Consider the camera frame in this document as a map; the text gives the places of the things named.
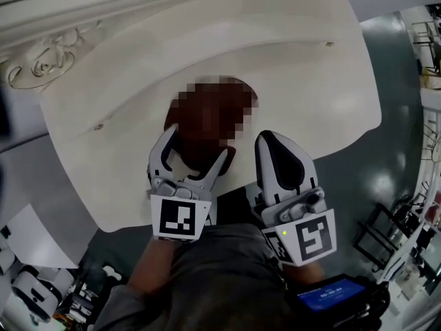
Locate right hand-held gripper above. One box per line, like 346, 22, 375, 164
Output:
253, 130, 338, 267

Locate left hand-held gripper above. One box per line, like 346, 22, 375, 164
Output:
146, 124, 230, 243

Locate brown cloth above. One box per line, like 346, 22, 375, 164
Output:
163, 76, 260, 175

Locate person's left forearm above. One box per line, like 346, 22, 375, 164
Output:
125, 238, 183, 296

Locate person's right forearm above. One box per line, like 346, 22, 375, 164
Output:
282, 262, 327, 289

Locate white dressing table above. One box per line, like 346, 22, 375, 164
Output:
39, 0, 382, 234

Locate person's black trousers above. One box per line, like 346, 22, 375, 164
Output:
209, 183, 263, 225

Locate person's grey shirt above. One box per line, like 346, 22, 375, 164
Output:
92, 222, 300, 331

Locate black device with blue screen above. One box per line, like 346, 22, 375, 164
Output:
284, 273, 392, 331

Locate white shelving unit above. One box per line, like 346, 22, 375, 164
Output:
377, 105, 441, 296

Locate white cabinet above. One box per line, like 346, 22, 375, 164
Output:
5, 203, 79, 270

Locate white rounded device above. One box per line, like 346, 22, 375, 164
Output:
12, 265, 65, 323

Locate black metal frame stool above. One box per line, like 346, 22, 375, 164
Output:
353, 201, 420, 272

